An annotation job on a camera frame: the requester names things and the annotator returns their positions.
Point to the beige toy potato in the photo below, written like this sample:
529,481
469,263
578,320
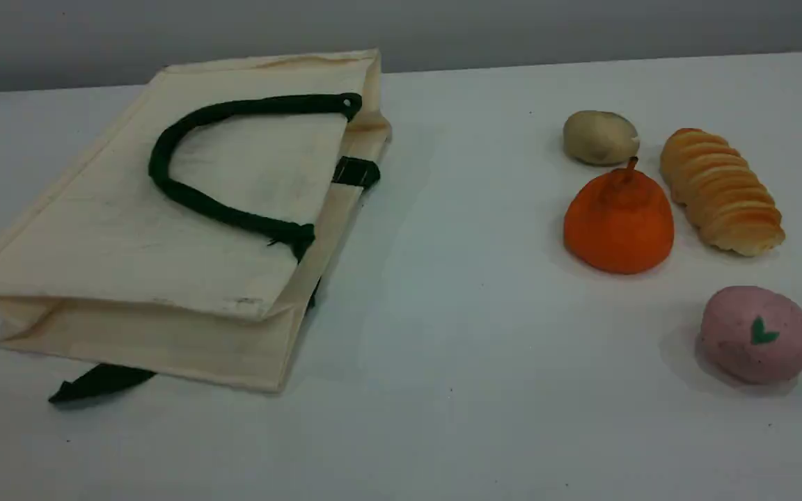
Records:
596,138

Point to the ridged golden toy bread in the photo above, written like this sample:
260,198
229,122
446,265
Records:
721,191

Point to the orange toy fruit with stem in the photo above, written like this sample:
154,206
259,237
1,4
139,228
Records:
620,229

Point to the pink speckled toy strawberry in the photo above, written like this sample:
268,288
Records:
735,341

